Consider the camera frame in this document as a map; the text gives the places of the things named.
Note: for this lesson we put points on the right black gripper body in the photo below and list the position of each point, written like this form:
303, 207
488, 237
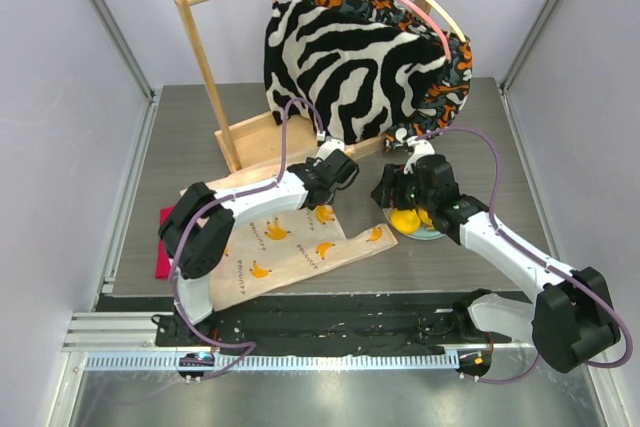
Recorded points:
392, 187

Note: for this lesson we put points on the red cloth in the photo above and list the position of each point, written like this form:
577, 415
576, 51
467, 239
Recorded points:
167, 245

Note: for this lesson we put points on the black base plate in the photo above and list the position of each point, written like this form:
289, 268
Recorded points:
326, 325

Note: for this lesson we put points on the yellow lemon right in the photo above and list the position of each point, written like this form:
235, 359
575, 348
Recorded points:
425, 219

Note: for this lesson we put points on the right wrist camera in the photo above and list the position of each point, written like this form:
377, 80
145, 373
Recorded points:
418, 149

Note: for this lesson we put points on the fruit plate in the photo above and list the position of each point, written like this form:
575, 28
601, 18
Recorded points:
423, 234

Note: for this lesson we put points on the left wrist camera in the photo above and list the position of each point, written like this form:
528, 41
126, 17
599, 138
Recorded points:
327, 144

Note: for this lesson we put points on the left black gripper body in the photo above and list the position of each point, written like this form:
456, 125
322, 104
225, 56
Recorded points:
312, 163

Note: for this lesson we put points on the zebra print garment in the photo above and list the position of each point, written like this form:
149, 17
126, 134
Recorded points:
362, 77

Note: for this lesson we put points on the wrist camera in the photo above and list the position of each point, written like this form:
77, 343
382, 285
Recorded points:
327, 144
418, 149

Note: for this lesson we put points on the yellow lemon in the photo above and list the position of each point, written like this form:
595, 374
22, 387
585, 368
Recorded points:
406, 222
425, 219

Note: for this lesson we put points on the orange camouflage garment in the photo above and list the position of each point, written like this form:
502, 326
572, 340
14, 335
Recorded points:
446, 91

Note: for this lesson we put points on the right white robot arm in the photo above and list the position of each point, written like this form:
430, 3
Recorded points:
568, 315

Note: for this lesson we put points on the slotted cable duct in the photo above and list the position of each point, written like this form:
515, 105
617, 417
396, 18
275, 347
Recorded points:
204, 361

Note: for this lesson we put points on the yellow lemon left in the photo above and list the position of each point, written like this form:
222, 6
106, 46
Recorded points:
406, 222

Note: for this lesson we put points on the wooden clothes rack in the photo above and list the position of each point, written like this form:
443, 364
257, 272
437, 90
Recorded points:
227, 40

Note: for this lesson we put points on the banana print plastic bag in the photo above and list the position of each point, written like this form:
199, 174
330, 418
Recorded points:
287, 248

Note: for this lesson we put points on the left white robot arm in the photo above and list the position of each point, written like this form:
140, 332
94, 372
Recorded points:
197, 230

